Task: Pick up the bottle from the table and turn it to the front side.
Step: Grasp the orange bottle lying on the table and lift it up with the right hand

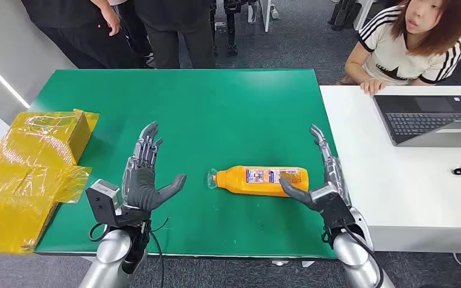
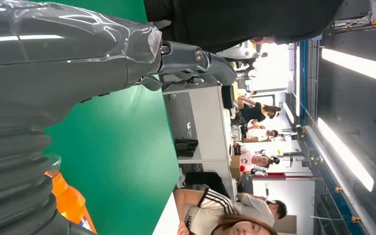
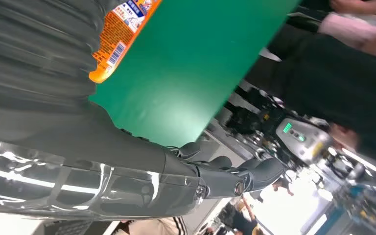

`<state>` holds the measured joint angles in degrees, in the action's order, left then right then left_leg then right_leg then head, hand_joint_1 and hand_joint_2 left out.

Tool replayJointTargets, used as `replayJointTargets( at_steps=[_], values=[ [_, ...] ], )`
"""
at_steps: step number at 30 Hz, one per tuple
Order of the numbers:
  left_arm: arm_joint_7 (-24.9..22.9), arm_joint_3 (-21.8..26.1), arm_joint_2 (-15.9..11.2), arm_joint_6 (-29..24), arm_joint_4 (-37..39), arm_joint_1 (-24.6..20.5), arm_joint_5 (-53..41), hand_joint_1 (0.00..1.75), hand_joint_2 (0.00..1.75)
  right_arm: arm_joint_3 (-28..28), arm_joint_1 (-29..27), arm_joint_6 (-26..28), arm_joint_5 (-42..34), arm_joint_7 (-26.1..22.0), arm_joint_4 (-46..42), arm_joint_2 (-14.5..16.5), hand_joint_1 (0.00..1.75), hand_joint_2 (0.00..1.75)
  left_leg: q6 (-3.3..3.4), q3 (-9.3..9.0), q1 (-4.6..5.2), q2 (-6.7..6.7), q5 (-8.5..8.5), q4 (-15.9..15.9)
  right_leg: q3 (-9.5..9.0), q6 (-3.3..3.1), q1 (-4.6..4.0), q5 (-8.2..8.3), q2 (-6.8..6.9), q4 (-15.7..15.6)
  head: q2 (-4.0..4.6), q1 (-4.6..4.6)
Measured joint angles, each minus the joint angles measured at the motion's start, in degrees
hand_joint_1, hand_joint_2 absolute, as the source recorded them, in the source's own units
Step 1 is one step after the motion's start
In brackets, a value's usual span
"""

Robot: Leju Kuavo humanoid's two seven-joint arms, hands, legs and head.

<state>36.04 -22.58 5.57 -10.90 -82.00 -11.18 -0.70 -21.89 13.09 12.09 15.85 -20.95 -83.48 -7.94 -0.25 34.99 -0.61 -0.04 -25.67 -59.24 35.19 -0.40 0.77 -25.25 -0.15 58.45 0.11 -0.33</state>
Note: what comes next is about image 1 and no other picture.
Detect white desk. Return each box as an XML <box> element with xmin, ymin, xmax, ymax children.
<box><xmin>319</xmin><ymin>85</ymin><xmax>461</xmax><ymax>255</ymax></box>

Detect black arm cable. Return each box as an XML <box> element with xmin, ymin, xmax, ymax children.
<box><xmin>322</xmin><ymin>218</ymin><xmax>384</xmax><ymax>288</ymax></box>
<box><xmin>88</xmin><ymin>216</ymin><xmax>170</xmax><ymax>288</ymax></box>

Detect person's hand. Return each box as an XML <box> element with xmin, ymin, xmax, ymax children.
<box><xmin>100</xmin><ymin>4</ymin><xmax>122</xmax><ymax>37</ymax></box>
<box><xmin>360</xmin><ymin>79</ymin><xmax>387</xmax><ymax>97</ymax></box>

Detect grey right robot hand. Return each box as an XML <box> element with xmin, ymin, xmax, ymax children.
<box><xmin>279</xmin><ymin>124</ymin><xmax>352</xmax><ymax>211</ymax></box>

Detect black humanoid robot legs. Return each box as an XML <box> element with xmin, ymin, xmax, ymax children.
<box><xmin>210</xmin><ymin>0</ymin><xmax>257</xmax><ymax>56</ymax></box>

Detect grey open laptop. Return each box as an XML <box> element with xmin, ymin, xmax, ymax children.
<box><xmin>373</xmin><ymin>94</ymin><xmax>461</xmax><ymax>149</ymax></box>

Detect white furniture leg with caster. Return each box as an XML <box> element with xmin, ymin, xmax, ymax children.
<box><xmin>248</xmin><ymin>0</ymin><xmax>280</xmax><ymax>34</ymax></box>

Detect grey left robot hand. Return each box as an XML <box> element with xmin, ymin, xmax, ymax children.
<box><xmin>121</xmin><ymin>121</ymin><xmax>187</xmax><ymax>217</ymax></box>

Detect yellow taped cardboard box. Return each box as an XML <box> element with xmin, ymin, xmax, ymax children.
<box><xmin>0</xmin><ymin>108</ymin><xmax>100</xmax><ymax>254</ymax></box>

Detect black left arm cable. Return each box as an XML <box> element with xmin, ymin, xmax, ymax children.
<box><xmin>88</xmin><ymin>216</ymin><xmax>170</xmax><ymax>288</ymax></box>

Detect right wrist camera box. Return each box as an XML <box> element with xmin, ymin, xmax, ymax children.
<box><xmin>309</xmin><ymin>182</ymin><xmax>356</xmax><ymax>232</ymax></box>

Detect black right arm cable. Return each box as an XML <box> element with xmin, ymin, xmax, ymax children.
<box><xmin>322</xmin><ymin>218</ymin><xmax>384</xmax><ymax>288</ymax></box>

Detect orange plastic bottle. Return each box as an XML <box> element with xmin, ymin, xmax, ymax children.
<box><xmin>206</xmin><ymin>166</ymin><xmax>309</xmax><ymax>198</ymax></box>

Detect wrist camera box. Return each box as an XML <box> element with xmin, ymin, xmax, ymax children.
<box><xmin>309</xmin><ymin>182</ymin><xmax>356</xmax><ymax>232</ymax></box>
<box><xmin>85</xmin><ymin>179</ymin><xmax>125</xmax><ymax>228</ymax></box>

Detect person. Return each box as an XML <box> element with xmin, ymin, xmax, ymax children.
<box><xmin>20</xmin><ymin>0</ymin><xmax>144</xmax><ymax>70</ymax></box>
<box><xmin>336</xmin><ymin>0</ymin><xmax>461</xmax><ymax>96</ymax></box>
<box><xmin>133</xmin><ymin>0</ymin><xmax>217</xmax><ymax>70</ymax></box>

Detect green table mat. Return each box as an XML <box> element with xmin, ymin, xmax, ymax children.
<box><xmin>28</xmin><ymin>68</ymin><xmax>339</xmax><ymax>259</ymax></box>

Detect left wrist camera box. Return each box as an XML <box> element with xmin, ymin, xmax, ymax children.
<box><xmin>85</xmin><ymin>179</ymin><xmax>125</xmax><ymax>228</ymax></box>

